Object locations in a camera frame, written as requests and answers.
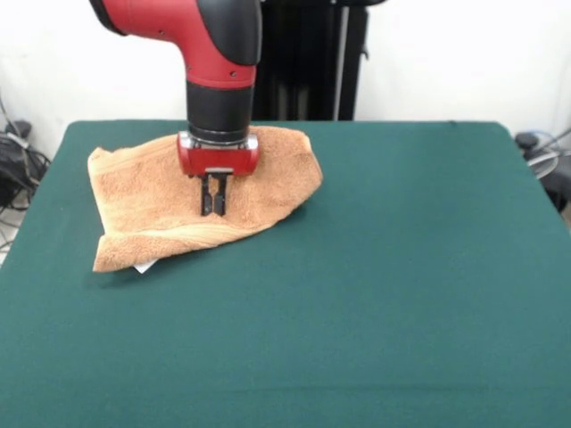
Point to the dark green table cloth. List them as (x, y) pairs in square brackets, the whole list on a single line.
[(357, 290)]

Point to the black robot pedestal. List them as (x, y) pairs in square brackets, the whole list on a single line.
[(312, 67)]

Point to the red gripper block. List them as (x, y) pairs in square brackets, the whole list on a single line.
[(218, 160)]

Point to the orange terry towel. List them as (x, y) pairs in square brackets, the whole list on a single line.
[(143, 191)]

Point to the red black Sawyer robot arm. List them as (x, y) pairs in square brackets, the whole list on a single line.
[(214, 44)]

